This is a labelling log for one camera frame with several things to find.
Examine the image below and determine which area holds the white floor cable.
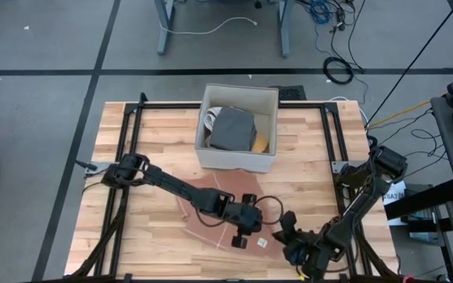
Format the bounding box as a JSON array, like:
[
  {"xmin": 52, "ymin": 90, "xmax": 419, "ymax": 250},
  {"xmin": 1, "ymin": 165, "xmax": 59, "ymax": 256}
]
[{"xmin": 159, "ymin": 16, "xmax": 259, "ymax": 36}]

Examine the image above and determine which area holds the coiled black cable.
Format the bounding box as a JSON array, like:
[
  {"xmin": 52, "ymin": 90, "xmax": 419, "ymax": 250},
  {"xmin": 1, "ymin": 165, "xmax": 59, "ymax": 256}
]
[{"xmin": 322, "ymin": 56, "xmax": 355, "ymax": 86}]

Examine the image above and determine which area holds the white printed paper label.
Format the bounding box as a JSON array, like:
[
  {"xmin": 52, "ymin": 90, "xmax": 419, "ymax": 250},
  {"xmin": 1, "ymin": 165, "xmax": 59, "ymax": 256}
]
[{"xmin": 381, "ymin": 179, "xmax": 408, "ymax": 227}]

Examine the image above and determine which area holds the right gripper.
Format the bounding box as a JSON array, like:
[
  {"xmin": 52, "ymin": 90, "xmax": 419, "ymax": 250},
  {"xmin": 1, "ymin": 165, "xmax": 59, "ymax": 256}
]
[{"xmin": 272, "ymin": 230, "xmax": 332, "ymax": 280}]

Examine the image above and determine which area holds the blue cable bundle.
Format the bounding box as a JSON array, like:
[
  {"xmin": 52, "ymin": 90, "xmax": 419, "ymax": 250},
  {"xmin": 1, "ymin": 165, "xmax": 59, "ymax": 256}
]
[{"xmin": 308, "ymin": 0, "xmax": 332, "ymax": 25}]

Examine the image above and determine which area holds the black metal table frame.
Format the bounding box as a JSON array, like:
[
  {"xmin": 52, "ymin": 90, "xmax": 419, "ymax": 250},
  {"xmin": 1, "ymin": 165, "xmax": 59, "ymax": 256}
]
[{"xmin": 67, "ymin": 92, "xmax": 400, "ymax": 283}]

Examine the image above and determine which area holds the yellow cable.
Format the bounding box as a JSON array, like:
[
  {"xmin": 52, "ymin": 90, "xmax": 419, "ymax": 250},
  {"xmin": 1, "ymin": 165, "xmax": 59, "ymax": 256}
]
[{"xmin": 366, "ymin": 80, "xmax": 453, "ymax": 130}]

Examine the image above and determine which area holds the black cart beam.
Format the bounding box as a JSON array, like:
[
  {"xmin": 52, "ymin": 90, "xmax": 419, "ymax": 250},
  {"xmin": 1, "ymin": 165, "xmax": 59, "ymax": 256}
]
[{"xmin": 383, "ymin": 178, "xmax": 453, "ymax": 221}]

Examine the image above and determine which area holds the black perforated floor mat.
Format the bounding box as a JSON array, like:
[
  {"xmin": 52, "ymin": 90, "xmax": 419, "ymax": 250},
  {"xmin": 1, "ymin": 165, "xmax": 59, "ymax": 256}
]
[{"xmin": 275, "ymin": 85, "xmax": 308, "ymax": 101}]

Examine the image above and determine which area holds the mustard yellow towel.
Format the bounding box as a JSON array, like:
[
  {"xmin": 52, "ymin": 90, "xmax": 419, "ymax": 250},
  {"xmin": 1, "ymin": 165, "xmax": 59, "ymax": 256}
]
[{"xmin": 252, "ymin": 132, "xmax": 270, "ymax": 153}]

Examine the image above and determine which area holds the white plaid towel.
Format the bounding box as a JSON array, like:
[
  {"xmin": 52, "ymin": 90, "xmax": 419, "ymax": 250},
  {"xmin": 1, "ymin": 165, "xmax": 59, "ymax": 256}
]
[{"xmin": 202, "ymin": 105, "xmax": 224, "ymax": 147}]

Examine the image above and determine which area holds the black power adapter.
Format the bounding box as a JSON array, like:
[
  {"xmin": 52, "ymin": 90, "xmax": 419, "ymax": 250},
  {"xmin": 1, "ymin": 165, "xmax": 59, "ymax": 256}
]
[{"xmin": 334, "ymin": 6, "xmax": 348, "ymax": 33}]

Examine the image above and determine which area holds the grey desk leg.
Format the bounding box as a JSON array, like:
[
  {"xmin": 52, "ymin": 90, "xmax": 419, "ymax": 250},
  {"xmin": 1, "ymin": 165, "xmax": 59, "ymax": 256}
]
[
  {"xmin": 154, "ymin": 0, "xmax": 177, "ymax": 56},
  {"xmin": 277, "ymin": 0, "xmax": 293, "ymax": 60}
]

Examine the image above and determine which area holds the salmon pink towel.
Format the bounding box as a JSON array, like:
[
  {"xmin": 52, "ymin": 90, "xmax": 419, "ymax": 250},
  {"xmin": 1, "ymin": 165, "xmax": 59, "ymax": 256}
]
[{"xmin": 173, "ymin": 168, "xmax": 290, "ymax": 260}]

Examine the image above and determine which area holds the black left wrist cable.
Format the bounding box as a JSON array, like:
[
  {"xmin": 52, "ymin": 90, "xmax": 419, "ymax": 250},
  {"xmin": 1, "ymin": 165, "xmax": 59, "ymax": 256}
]
[{"xmin": 194, "ymin": 195, "xmax": 285, "ymax": 229}]

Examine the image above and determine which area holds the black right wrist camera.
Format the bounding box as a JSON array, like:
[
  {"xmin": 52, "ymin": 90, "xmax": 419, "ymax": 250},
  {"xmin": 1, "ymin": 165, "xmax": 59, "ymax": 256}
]
[{"xmin": 281, "ymin": 211, "xmax": 298, "ymax": 233}]

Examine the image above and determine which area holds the long straight black pole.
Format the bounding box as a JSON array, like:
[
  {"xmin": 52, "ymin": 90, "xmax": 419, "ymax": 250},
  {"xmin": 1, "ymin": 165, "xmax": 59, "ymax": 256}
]
[{"xmin": 363, "ymin": 0, "xmax": 453, "ymax": 129}]

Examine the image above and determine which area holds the dark grey waffle towel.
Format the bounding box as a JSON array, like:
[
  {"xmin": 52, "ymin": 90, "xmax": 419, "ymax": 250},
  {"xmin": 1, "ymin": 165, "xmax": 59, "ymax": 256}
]
[{"xmin": 209, "ymin": 106, "xmax": 258, "ymax": 153}]

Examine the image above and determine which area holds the beige fabric storage box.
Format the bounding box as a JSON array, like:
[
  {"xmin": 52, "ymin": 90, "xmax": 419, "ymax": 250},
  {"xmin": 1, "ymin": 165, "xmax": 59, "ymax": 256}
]
[{"xmin": 193, "ymin": 83, "xmax": 280, "ymax": 174}]

